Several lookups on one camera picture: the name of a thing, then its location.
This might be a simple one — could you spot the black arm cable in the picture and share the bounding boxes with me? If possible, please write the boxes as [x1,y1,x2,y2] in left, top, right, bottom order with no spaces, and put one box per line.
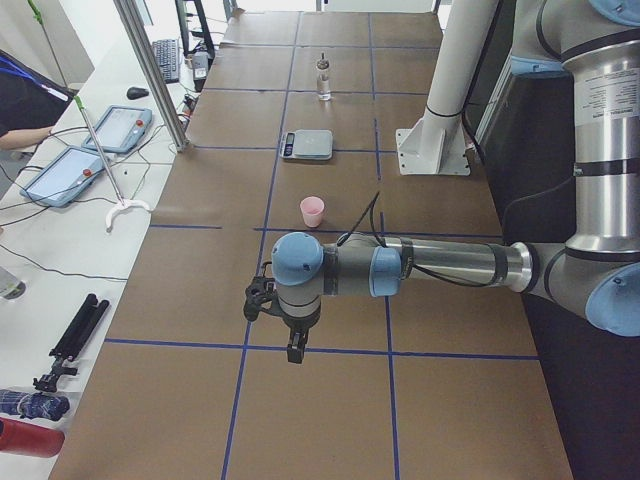
[335,191,501,289]

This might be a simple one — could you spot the black folded tripod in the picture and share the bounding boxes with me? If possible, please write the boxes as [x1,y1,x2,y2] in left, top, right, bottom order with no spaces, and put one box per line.
[33,293,110,393]

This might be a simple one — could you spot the black keyboard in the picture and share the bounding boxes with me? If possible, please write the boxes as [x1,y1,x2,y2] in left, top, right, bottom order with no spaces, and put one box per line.
[151,39,180,84]

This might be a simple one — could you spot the person forearm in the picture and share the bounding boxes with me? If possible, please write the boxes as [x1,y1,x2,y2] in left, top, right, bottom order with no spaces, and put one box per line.
[0,126,52,150]

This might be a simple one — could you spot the red bottle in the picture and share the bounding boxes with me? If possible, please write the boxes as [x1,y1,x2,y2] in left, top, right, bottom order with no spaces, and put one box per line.
[1,418,65,458]

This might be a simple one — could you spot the blue folded umbrella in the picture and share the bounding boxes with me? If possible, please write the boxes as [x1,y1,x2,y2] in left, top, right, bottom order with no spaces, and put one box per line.
[1,389,70,421]

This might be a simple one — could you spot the black computer mouse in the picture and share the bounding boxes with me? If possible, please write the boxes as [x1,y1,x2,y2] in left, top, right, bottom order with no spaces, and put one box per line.
[126,87,149,100]

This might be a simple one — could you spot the grey digital kitchen scale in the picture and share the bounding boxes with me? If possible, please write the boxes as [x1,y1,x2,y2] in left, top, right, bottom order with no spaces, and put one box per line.
[280,129,333,161]

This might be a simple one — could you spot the black box with label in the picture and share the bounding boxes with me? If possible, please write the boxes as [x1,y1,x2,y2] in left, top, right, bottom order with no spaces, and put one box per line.
[191,51,209,81]

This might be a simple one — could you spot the far blue teach pendant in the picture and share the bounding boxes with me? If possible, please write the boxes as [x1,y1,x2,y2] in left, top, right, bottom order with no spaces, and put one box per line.
[81,104,154,156]

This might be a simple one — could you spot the aluminium frame post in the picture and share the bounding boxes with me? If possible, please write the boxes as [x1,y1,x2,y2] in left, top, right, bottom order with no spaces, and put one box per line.
[113,0,189,152]

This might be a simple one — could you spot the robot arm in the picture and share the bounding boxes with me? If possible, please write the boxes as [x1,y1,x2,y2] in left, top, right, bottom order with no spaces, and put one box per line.
[244,1,639,363]

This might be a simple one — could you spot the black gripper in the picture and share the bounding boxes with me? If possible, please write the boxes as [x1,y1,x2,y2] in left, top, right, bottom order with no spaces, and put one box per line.
[283,313,320,364]

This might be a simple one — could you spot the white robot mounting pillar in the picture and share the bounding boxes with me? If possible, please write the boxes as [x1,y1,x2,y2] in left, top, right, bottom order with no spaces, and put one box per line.
[396,0,499,176]

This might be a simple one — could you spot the near blue teach pendant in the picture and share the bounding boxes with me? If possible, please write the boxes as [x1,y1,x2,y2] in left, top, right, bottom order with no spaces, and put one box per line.
[20,147,104,207]

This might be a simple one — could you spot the blue teach pendant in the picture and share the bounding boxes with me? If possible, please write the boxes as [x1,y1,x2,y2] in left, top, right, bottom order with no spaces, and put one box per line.
[20,147,104,207]
[81,104,154,156]

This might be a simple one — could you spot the pink plastic cup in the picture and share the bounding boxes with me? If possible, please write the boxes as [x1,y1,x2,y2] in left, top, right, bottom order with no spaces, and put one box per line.
[299,196,325,228]

